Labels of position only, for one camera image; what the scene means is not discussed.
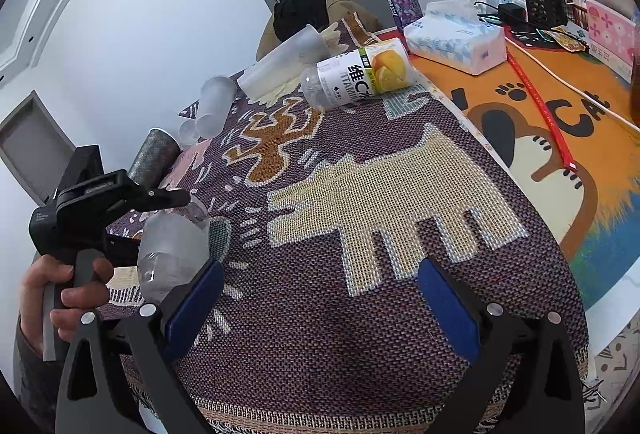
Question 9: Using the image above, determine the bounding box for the clear plastic cup white label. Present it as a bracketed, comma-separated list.
[137, 211, 209, 304]

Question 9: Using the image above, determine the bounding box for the dark patterned paper cup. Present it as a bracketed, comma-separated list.
[128, 128, 181, 189]

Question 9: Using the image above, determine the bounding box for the small frosted plastic cup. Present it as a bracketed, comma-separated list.
[195, 76, 236, 139]

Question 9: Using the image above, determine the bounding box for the tall frosted plastic cup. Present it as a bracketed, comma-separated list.
[238, 25, 330, 100]

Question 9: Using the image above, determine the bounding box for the person's left hand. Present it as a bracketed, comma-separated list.
[19, 254, 115, 355]

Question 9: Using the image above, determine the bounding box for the patterned woven purple blanket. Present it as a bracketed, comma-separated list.
[94, 11, 591, 434]

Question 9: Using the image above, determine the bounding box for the orange cat mat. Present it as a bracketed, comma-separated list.
[376, 26, 640, 310]

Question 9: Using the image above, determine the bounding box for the red strip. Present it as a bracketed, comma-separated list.
[506, 51, 577, 172]

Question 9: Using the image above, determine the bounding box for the black jacket on chair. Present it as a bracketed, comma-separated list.
[272, 0, 330, 41]

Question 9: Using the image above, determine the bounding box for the tan chair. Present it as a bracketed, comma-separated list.
[255, 0, 383, 61]

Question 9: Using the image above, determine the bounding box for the orange label vitamin bottle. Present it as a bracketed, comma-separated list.
[300, 38, 414, 111]

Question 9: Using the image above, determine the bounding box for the white tissue pack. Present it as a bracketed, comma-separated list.
[402, 0, 506, 76]

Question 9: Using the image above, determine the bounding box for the pink floral box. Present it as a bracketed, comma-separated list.
[586, 0, 636, 66]

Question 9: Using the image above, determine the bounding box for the black mesh pen holder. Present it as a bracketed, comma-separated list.
[525, 0, 567, 29]

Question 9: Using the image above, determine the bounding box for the purple soda can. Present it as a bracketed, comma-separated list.
[387, 0, 423, 32]

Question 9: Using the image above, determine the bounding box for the white cable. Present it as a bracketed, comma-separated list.
[504, 36, 640, 133]

